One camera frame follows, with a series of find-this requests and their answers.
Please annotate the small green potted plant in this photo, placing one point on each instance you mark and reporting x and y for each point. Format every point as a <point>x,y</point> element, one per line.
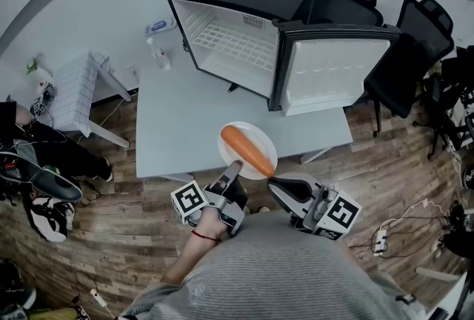
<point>37,68</point>

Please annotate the black and white bag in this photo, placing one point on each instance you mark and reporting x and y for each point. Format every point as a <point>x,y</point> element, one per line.
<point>48,218</point>

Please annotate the white side table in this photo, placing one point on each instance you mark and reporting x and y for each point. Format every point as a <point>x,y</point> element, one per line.
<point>111,83</point>

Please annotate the dark grey rounded seat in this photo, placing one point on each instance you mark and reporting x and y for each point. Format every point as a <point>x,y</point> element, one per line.
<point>59,187</point>

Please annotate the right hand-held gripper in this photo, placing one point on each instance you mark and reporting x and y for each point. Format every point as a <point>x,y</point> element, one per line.
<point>337,213</point>

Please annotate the black round device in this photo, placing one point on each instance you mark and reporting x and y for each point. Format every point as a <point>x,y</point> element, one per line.
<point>459,237</point>

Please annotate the person's left forearm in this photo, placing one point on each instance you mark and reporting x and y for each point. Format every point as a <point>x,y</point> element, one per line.
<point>189,259</point>

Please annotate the black tripod stand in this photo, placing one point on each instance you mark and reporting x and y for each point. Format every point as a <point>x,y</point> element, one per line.
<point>455,103</point>

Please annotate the white power strip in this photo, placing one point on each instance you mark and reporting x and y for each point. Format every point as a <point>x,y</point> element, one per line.
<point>99,299</point>
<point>379,241</point>

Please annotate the person's left hand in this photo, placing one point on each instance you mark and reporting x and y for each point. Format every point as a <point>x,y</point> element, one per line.
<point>209,222</point>

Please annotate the white round plate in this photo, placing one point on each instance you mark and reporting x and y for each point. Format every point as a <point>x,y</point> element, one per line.
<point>264,140</point>

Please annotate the clear plastic water bottle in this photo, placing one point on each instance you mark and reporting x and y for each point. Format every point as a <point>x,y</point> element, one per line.
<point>159,55</point>

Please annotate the orange carrot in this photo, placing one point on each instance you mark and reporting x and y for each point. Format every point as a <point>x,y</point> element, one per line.
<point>244,148</point>

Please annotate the person's grey striped shirt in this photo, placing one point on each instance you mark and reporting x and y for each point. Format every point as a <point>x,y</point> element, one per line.
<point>277,274</point>

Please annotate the idle hand-held gripper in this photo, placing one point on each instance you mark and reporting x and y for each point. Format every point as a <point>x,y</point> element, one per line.
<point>42,102</point>

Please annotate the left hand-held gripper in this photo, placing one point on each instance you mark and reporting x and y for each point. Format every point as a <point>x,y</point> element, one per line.
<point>190,200</point>

